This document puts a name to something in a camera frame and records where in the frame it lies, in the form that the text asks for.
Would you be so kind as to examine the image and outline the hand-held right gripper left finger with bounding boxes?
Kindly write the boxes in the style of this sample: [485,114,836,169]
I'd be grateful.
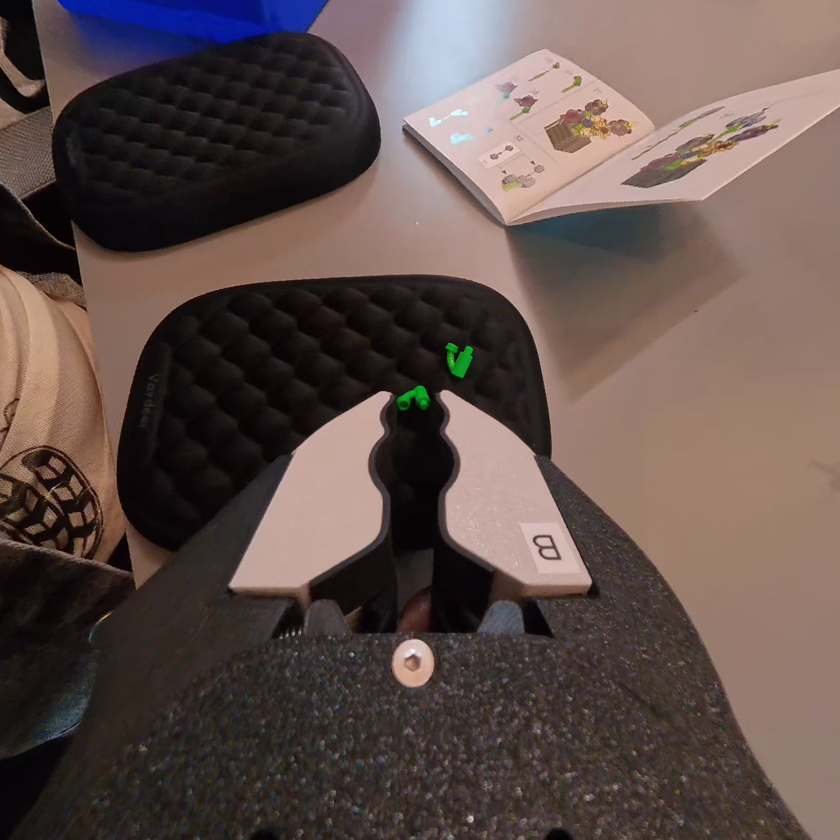
[228,391,395,610]

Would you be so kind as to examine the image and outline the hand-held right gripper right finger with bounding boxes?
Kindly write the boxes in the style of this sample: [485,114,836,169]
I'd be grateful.
[437,391,594,599]

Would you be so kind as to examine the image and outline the blue plastic bin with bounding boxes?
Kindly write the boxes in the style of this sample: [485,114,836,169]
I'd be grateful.
[56,0,332,43]

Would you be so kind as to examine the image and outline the black quilted wrist rest pad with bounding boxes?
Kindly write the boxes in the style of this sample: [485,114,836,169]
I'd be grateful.
[117,274,553,552]
[51,31,383,253]

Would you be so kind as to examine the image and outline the dark grey pants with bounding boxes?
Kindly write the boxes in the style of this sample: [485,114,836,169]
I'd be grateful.
[0,532,135,759]

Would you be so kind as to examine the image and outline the beige printed shirt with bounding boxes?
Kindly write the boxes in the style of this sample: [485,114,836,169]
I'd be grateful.
[0,266,129,562]

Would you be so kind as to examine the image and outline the open instruction booklet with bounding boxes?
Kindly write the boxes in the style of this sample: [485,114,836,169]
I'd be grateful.
[402,49,840,227]

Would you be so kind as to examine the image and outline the dark cloth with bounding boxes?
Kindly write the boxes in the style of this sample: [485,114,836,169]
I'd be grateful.
[0,184,86,303]

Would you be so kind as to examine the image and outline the grey mesh chair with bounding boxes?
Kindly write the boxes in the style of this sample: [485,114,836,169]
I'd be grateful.
[0,13,56,198]

